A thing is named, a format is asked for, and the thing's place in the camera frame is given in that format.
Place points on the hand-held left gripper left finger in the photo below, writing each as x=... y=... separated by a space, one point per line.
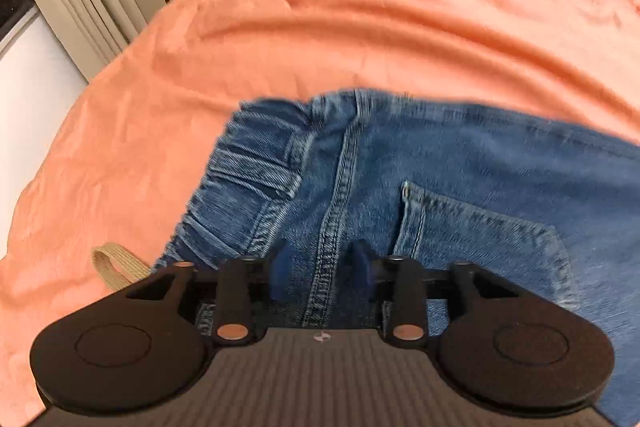
x=280 y=269

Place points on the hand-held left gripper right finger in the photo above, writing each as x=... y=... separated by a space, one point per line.
x=361 y=271

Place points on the blue denim pants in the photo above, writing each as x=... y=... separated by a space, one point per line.
x=450 y=167

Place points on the orange bed sheet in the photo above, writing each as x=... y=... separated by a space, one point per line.
x=350 y=22

